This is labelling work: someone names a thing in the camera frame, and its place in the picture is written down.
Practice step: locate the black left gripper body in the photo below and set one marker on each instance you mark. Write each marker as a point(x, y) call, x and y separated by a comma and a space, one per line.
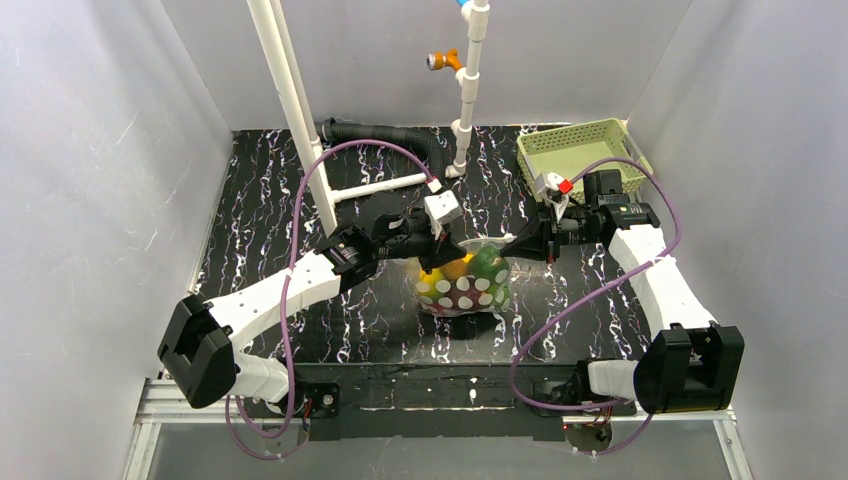
point(433, 242)

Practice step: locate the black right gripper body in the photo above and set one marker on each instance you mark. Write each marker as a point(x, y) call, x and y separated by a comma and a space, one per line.
point(547, 234)

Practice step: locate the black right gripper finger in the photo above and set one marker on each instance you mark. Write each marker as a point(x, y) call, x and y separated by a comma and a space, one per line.
point(535, 234)
point(511, 250)

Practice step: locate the clear zip top bag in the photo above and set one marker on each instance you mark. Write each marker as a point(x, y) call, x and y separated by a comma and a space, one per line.
point(472, 246)

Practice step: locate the orange brown fake bread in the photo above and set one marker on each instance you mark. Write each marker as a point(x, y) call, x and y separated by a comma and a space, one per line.
point(456, 268)

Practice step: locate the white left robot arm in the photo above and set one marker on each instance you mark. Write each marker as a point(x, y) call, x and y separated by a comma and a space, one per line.
point(203, 344)

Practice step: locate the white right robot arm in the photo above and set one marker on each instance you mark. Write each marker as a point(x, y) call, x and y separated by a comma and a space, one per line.
point(692, 361)

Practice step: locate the yellow fake banana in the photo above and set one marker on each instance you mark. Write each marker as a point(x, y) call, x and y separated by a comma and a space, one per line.
point(432, 285)

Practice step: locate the green fake pepper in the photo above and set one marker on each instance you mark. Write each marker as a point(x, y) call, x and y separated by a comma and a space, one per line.
point(487, 263)

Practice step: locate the red fake fruit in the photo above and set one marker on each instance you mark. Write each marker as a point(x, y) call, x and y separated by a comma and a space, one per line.
point(468, 295)

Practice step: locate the pale green perforated basket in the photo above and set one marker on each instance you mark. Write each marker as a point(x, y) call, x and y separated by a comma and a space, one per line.
point(570, 149)

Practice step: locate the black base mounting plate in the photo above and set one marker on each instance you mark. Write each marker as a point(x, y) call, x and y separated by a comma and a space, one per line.
point(352, 401)

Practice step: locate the orange spigot valve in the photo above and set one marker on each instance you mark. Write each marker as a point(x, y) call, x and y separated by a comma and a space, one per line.
point(440, 60)

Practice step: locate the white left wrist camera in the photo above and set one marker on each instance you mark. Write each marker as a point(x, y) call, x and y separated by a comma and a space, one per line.
point(441, 206)

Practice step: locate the white PVC pipe frame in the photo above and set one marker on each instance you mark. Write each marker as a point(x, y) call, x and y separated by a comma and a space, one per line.
point(270, 25)

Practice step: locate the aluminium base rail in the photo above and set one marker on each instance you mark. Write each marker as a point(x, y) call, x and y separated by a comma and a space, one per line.
point(162, 402)

